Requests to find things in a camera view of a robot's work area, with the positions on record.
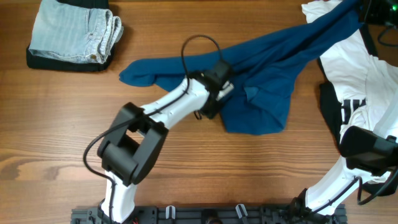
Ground white printed t-shirt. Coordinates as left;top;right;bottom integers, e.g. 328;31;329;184
302;1;397;149

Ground folded black garment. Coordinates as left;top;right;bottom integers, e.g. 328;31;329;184
26;0;116;72

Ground folded light blue jeans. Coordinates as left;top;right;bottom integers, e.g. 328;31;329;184
29;0;124;64

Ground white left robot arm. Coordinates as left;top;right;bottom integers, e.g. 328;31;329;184
97;78;233;223

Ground black garment under pile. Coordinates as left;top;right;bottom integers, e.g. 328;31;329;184
317;24;398;197

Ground blue t-shirt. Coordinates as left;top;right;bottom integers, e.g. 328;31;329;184
118;0;364;136

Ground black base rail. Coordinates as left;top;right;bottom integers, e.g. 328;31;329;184
70;203;348;224

